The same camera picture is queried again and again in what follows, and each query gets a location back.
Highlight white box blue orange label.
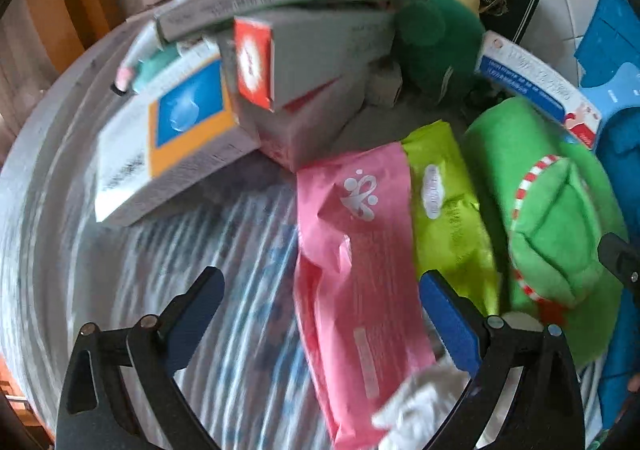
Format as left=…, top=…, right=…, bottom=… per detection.
left=94, top=42, right=261, bottom=228

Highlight grey box with red stripe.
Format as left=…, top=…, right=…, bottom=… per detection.
left=235, top=75, right=371, bottom=172

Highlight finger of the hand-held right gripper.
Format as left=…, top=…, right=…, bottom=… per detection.
left=597, top=232, right=640, bottom=288

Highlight small grey box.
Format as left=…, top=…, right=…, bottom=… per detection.
left=367, top=62, right=403, bottom=108

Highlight lime green packet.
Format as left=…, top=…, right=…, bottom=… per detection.
left=400, top=120, right=501, bottom=316

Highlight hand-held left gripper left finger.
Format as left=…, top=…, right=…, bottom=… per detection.
left=56, top=266, right=226, bottom=450

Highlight blue white medicine box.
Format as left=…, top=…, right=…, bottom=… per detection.
left=472, top=30, right=603, bottom=151

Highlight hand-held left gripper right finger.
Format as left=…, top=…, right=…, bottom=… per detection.
left=419, top=270, right=586, bottom=450

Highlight pig plush teal dress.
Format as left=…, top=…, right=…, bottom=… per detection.
left=112, top=22, right=201, bottom=96

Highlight wooden furniture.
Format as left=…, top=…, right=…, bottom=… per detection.
left=0, top=355, right=51, bottom=450

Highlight dark green plush yellow head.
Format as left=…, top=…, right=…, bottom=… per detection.
left=392, top=0, right=488, bottom=106

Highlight green plush with striped trim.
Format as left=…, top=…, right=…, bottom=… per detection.
left=460, top=97, right=628, bottom=368

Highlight grey box with red end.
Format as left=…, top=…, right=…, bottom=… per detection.
left=220, top=10, right=396, bottom=113

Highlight blue storage bin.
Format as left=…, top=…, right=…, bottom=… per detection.
left=572, top=0, right=640, bottom=436

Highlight pink packet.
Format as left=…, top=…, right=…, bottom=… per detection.
left=294, top=142, right=438, bottom=448

